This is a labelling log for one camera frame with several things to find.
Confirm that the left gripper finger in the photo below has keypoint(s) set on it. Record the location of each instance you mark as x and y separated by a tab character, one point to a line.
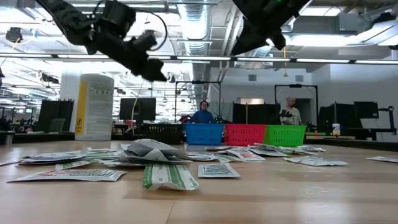
146	74
157	70

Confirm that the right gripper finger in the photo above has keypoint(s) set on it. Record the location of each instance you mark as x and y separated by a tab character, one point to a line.
256	42
245	37

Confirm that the green-striped bandage wrapper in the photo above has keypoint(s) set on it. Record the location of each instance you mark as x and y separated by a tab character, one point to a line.
168	175
74	164

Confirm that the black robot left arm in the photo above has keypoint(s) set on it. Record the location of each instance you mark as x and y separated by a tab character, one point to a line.
68	18

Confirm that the white wipes canister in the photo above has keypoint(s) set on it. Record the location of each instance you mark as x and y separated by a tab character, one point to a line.
94	109

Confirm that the black plastic basket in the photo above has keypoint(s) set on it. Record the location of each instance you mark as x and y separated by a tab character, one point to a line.
164	133

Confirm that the person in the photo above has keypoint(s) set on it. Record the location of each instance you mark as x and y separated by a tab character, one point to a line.
202	116
290	112

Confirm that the ceiling light strip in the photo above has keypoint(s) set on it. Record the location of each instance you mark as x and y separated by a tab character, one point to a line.
323	60

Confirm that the black partition panel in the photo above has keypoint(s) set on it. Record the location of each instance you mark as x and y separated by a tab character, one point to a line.
258	113
59	112

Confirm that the crumpled white sachet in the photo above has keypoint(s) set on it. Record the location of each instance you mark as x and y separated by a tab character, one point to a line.
152	149

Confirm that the blue plastic basket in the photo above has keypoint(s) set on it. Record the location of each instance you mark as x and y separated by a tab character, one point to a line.
203	134

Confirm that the red plastic basket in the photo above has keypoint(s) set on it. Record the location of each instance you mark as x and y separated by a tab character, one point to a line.
245	135

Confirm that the green plastic basket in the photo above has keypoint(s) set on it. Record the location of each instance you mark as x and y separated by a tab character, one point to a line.
284	136

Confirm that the white printed sachet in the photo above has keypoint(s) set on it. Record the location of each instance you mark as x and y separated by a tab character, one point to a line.
315	161
53	157
217	170
267	152

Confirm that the black ceiling pendant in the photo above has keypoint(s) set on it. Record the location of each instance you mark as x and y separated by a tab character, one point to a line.
14	35

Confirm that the small white bottle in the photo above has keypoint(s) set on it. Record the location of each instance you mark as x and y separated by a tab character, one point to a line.
336	130

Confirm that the dark antiseptic towelette packet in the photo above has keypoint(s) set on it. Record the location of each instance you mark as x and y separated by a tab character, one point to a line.
311	148

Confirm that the grey cup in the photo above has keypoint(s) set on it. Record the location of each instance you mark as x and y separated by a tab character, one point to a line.
9	138

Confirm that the silver ceiling duct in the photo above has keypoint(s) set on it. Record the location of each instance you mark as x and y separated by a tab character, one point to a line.
196	28
261	51

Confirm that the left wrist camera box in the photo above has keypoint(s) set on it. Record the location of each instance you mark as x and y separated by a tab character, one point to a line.
145	40

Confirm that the black camera rig frame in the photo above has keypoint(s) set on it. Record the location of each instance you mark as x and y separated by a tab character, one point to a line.
295	85
199	82

